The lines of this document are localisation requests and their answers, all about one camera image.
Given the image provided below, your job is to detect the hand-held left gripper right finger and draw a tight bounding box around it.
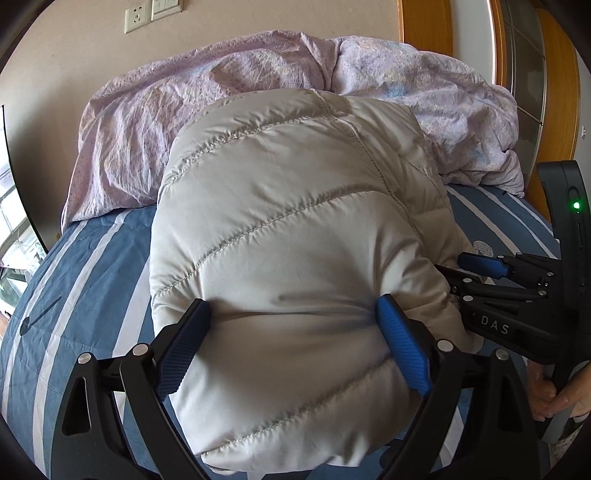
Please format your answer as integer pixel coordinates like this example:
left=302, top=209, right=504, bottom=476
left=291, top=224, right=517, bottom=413
left=375, top=294, right=540, bottom=480

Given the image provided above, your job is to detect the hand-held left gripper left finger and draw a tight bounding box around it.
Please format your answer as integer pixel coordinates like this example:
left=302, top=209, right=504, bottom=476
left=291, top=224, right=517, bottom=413
left=51, top=299, right=212, bottom=480

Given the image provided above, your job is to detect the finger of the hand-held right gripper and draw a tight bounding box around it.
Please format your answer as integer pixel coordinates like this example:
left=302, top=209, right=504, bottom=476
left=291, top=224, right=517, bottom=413
left=436, top=264, right=548, bottom=305
left=458, top=252, right=555, bottom=282

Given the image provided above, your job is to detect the beige puffer jacket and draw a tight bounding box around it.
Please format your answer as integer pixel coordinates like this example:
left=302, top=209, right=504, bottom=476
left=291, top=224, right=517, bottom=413
left=148, top=89, right=485, bottom=476

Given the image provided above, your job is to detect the person's right hand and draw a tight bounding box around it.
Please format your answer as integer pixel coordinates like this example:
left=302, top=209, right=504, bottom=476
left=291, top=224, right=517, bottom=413
left=526, top=357, right=591, bottom=421

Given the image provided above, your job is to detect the bed with blue striped sheet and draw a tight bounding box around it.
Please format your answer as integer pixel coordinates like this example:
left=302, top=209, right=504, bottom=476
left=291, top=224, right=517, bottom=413
left=0, top=182, right=568, bottom=480

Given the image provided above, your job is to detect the flat screen television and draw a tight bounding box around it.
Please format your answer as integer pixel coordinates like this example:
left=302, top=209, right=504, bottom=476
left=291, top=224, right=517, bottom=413
left=0, top=104, right=49, bottom=296

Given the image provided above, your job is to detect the pink floral duvet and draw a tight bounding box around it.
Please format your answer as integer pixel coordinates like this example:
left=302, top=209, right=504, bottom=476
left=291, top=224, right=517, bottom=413
left=61, top=30, right=527, bottom=222

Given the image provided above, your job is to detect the wood framed glass door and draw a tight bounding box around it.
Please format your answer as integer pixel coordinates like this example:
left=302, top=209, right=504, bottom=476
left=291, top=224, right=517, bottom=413
left=399, top=0, right=580, bottom=208

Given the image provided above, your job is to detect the white wall socket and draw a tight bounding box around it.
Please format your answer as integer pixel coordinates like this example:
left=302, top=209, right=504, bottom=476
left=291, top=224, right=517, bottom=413
left=124, top=2, right=153, bottom=34

